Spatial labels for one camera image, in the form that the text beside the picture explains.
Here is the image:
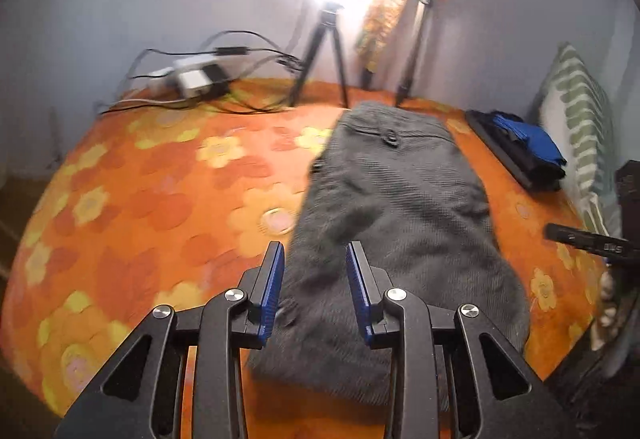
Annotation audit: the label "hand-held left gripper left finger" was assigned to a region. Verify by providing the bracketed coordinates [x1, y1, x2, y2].
[52, 240, 286, 439]

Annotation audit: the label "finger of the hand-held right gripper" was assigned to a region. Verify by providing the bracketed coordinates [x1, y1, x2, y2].
[545, 223, 603, 251]

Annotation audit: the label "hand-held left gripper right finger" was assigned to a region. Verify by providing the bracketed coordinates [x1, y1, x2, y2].
[346, 240, 581, 439]

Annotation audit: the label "grey pants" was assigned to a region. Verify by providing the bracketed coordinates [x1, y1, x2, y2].
[247, 100, 532, 407]

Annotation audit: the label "dark folded clothes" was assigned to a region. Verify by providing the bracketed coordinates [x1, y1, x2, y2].
[465, 109, 568, 192]

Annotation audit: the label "green striped white pillow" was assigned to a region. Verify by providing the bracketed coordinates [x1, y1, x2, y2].
[537, 43, 623, 240]

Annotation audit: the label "blue folded cloth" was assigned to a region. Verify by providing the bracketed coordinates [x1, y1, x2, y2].
[492, 114, 568, 170]

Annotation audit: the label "orange floral bedsheet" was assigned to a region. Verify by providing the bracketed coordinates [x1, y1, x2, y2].
[0, 78, 616, 439]

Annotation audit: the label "large folded tripod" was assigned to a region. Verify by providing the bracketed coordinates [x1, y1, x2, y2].
[360, 0, 433, 107]

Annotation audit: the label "white charger adapter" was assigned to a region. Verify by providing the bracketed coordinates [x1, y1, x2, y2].
[177, 64, 232, 98]

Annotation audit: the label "white power strip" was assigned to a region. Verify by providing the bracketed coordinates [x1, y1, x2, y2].
[144, 56, 201, 90]

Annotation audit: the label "small black tripod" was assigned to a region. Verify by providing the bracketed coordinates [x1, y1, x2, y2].
[289, 2, 351, 109]

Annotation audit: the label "orange floral hanging cloth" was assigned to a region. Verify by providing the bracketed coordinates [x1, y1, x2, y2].
[354, 0, 418, 72]

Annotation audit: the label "power strip with cables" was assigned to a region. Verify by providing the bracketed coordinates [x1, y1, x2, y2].
[95, 30, 306, 116]

